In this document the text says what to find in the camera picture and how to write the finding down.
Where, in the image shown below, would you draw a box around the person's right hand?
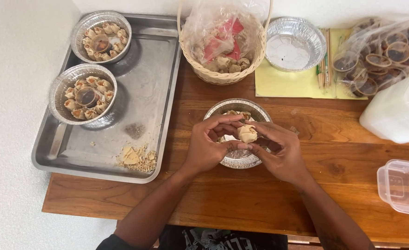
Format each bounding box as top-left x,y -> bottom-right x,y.
243,120 -> 313,187

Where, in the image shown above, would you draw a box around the person's left hand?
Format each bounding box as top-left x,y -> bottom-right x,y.
185,114 -> 252,176

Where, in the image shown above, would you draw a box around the round foil bowl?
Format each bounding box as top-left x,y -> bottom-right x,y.
48,63 -> 118,125
70,10 -> 132,65
203,98 -> 273,169
265,17 -> 327,73

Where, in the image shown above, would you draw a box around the pile of pastry crumbs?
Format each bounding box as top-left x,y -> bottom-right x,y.
116,144 -> 157,173

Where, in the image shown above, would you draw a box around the yellow paper sheet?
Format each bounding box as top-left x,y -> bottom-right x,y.
255,28 -> 368,100

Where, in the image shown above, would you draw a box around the wicker basket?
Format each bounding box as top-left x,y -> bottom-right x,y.
177,0 -> 274,86

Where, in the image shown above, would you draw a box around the steel baking tray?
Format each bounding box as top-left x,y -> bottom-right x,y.
31,13 -> 183,184

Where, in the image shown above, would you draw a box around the heap of dumplings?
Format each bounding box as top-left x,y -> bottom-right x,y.
195,29 -> 257,74

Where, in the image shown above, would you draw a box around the person's black printed shirt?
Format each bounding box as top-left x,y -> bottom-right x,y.
96,226 -> 288,250

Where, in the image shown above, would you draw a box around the bundle of wooden skewers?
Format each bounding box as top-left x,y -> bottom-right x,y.
316,28 -> 332,89

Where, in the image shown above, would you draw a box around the red paper sheet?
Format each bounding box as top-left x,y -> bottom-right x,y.
204,18 -> 245,62

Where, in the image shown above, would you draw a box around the white translucent plastic bag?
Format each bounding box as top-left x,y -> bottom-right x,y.
359,71 -> 409,144

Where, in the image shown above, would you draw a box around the clear plastic food container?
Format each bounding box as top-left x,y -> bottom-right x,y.
377,159 -> 409,217

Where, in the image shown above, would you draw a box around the lidded sauce cup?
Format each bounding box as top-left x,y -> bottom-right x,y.
75,86 -> 98,107
90,34 -> 112,53

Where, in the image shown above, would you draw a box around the clear plastic bag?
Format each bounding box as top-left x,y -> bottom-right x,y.
182,0 -> 271,72

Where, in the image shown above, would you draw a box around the bag of sauce cups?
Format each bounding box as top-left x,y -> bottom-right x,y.
332,15 -> 409,99

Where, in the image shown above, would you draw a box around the ring of dumplings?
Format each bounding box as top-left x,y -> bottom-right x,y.
63,76 -> 115,121
82,22 -> 129,62

